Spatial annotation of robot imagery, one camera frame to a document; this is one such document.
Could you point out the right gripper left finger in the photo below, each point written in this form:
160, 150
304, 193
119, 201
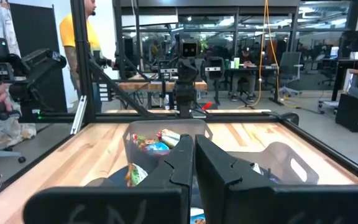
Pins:
182, 161

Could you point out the small red object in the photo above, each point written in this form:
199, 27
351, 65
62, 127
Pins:
207, 105

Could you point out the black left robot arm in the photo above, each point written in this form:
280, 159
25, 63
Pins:
185, 96

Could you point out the black partition panel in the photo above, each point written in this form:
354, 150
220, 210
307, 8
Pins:
42, 31

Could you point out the background wooden table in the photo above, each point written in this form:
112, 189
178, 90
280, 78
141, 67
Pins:
141, 86

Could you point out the black side desk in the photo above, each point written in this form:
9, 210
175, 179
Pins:
340, 77

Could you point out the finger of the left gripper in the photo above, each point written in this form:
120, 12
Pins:
184, 70
193, 70

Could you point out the green cup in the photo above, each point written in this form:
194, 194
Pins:
236, 63

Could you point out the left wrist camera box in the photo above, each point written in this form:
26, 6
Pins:
189, 49

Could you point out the grey office chair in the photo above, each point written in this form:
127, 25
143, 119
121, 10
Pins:
289, 65

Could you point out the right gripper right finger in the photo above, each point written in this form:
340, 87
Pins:
216, 168

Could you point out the silver aluminium bar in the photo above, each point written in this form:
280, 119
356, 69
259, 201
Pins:
79, 115

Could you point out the silver granola bar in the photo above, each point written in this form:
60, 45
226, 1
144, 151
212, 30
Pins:
256, 168

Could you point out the translucent grey plastic bin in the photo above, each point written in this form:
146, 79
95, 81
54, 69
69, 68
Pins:
104, 183
191, 127
278, 152

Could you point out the black aluminium rig frame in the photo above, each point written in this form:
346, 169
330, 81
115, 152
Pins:
82, 62

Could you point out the background black desk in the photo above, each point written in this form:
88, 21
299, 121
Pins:
259, 69

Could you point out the black desk monitor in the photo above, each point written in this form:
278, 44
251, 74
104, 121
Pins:
357, 42

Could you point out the white stand base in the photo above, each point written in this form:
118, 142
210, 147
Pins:
328, 104

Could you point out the black box white labels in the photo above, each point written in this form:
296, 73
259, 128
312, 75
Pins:
102, 91

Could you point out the green yellow granola bar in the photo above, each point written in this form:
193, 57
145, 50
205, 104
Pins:
135, 174

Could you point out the black computer purple light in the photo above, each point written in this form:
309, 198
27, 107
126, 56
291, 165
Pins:
353, 115

